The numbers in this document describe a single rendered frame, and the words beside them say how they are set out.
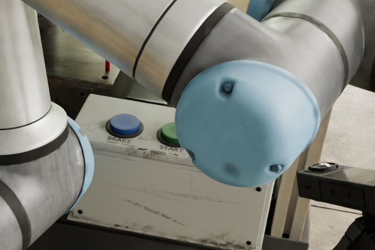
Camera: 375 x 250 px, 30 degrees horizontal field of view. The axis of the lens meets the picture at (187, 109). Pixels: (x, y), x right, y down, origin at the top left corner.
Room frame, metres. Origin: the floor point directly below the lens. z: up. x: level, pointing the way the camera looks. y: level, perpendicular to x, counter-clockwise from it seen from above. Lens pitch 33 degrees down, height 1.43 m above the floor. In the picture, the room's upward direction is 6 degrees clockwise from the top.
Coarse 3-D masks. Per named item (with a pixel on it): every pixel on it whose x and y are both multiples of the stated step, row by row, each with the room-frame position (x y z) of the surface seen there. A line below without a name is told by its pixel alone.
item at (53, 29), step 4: (40, 20) 1.09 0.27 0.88; (44, 20) 1.09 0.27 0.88; (48, 20) 1.09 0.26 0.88; (40, 24) 1.09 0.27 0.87; (44, 24) 1.09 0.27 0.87; (48, 24) 1.09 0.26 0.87; (52, 24) 1.09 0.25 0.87; (40, 28) 1.09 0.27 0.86; (44, 28) 1.09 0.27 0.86; (48, 28) 1.09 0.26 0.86; (52, 28) 1.09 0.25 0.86; (56, 28) 1.09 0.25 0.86; (60, 28) 1.10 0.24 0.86; (40, 32) 1.09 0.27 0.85; (44, 32) 1.09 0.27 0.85; (48, 32) 1.09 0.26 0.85; (52, 32) 1.09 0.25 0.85; (56, 32) 1.09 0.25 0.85; (60, 32) 1.10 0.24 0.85
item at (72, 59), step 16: (64, 32) 1.10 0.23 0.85; (48, 48) 1.04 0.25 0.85; (64, 48) 1.05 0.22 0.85; (80, 48) 1.05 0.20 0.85; (48, 64) 0.99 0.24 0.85; (64, 64) 0.99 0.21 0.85; (80, 64) 1.00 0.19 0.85; (96, 64) 1.00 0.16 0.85; (112, 64) 1.01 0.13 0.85; (48, 80) 0.96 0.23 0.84; (64, 80) 0.95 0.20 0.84; (80, 80) 0.95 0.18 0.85; (96, 80) 0.95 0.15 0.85; (112, 80) 0.96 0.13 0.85; (128, 80) 1.07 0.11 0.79; (64, 96) 0.95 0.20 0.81; (80, 96) 0.95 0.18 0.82; (112, 96) 0.95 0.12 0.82; (128, 96) 1.06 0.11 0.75; (144, 96) 1.07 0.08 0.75
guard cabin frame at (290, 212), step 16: (320, 128) 0.74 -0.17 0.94; (320, 144) 0.74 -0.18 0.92; (304, 160) 0.75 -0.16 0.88; (288, 176) 0.74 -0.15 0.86; (288, 192) 0.74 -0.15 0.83; (288, 208) 0.75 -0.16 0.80; (304, 208) 0.74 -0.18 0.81; (272, 224) 0.74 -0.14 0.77; (288, 224) 0.75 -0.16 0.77; (304, 224) 0.74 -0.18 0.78
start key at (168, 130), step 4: (168, 124) 0.76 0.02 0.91; (172, 124) 0.77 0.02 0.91; (164, 128) 0.75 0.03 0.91; (168, 128) 0.76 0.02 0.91; (172, 128) 0.76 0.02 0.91; (164, 132) 0.75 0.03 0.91; (168, 132) 0.75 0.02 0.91; (172, 132) 0.75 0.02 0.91; (164, 136) 0.74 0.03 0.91; (168, 136) 0.74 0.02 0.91; (172, 136) 0.74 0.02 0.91; (176, 136) 0.74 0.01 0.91; (168, 140) 0.74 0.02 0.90; (172, 140) 0.73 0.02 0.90; (176, 140) 0.73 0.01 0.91
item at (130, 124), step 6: (120, 114) 0.78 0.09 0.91; (126, 114) 0.78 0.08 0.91; (114, 120) 0.76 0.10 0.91; (120, 120) 0.76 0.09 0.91; (126, 120) 0.76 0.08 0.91; (132, 120) 0.77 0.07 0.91; (138, 120) 0.77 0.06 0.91; (114, 126) 0.75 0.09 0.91; (120, 126) 0.75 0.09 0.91; (126, 126) 0.75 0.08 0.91; (132, 126) 0.75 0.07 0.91; (138, 126) 0.76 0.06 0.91; (120, 132) 0.74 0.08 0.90; (126, 132) 0.74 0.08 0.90; (132, 132) 0.75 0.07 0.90
